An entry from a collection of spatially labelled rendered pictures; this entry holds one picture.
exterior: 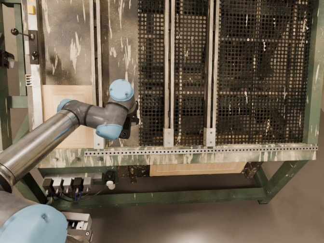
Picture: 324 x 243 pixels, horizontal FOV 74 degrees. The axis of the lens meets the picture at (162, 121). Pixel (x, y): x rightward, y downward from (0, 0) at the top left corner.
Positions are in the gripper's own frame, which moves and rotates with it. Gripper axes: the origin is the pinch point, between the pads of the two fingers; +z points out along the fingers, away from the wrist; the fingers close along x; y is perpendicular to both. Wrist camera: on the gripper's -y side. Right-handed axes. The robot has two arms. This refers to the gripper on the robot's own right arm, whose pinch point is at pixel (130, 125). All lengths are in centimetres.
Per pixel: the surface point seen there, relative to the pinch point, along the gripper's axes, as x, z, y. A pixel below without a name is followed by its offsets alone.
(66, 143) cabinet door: 46, 43, -4
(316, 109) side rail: -124, 42, 37
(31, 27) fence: 68, 11, 58
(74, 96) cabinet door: 43, 31, 25
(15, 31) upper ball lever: 70, 3, 48
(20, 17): 80, 15, 68
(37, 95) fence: 63, 27, 22
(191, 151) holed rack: -37, 47, -1
